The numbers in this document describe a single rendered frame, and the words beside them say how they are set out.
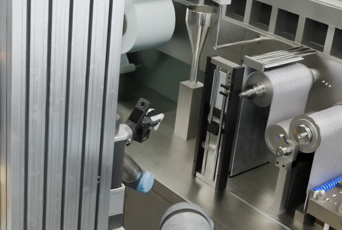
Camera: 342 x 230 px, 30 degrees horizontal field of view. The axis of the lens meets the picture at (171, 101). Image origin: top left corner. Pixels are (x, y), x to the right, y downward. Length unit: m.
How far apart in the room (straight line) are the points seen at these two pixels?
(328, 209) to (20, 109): 1.40
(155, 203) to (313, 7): 1.06
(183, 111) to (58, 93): 1.66
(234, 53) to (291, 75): 0.53
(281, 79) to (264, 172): 0.50
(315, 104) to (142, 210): 0.89
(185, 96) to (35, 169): 1.61
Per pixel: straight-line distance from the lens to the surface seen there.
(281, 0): 2.86
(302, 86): 2.65
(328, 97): 2.77
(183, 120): 3.02
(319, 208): 2.47
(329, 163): 2.57
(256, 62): 2.51
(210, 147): 2.65
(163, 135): 3.06
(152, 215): 2.83
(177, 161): 2.85
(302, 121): 2.45
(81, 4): 1.34
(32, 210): 1.50
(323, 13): 2.73
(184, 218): 1.44
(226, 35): 3.09
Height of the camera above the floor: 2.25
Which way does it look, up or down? 23 degrees down
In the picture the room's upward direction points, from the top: 6 degrees clockwise
